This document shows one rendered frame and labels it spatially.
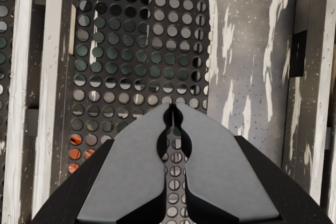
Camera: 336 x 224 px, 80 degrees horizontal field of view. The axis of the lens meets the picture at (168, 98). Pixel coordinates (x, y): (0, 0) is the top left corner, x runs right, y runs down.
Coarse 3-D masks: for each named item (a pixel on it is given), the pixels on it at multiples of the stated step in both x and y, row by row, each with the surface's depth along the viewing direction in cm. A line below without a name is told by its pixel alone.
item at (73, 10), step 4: (72, 4) 33; (72, 8) 33; (72, 12) 33; (72, 16) 33; (72, 20) 33; (72, 24) 33; (72, 28) 33; (72, 32) 34; (72, 36) 34; (72, 40) 34; (72, 44) 34; (72, 48) 34; (72, 52) 34
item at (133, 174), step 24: (144, 120) 11; (168, 120) 12; (120, 144) 9; (144, 144) 9; (120, 168) 8; (144, 168) 8; (96, 192) 7; (120, 192) 7; (144, 192) 7; (96, 216) 6; (120, 216) 6; (144, 216) 7
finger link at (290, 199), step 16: (240, 144) 9; (256, 160) 8; (272, 176) 7; (288, 176) 7; (272, 192) 7; (288, 192) 7; (304, 192) 7; (288, 208) 6; (304, 208) 6; (320, 208) 6
